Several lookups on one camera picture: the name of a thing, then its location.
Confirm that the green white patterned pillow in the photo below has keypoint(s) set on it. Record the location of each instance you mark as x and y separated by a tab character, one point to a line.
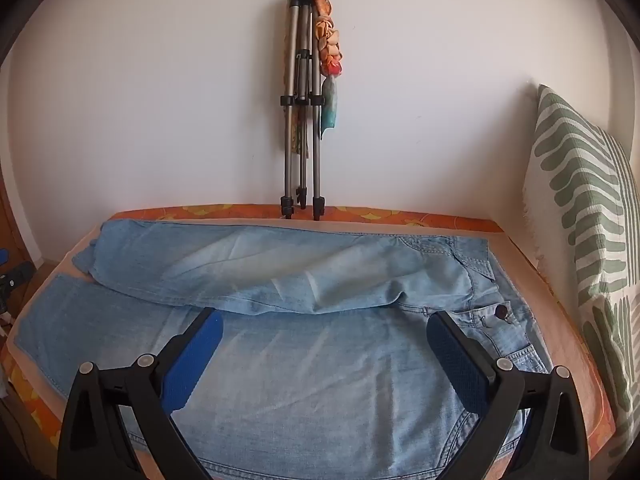
620	360
575	185

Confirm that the light blue denim pants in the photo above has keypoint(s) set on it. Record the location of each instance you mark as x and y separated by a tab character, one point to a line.
300	360

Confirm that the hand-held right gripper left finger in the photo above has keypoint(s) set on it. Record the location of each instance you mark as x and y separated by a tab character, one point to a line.
192	360

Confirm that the orange floral bed sheet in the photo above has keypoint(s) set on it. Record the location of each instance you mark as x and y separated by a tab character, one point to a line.
400	217

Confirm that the colourful patterned scarf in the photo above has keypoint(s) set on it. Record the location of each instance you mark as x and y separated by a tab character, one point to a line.
330	50

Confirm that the grey metal tripod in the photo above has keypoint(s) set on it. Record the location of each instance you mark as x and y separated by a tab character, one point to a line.
316	160

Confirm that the blue black object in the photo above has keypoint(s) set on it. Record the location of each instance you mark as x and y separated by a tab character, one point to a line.
17	274

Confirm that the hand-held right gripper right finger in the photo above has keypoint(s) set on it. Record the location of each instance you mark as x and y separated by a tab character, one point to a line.
460	365

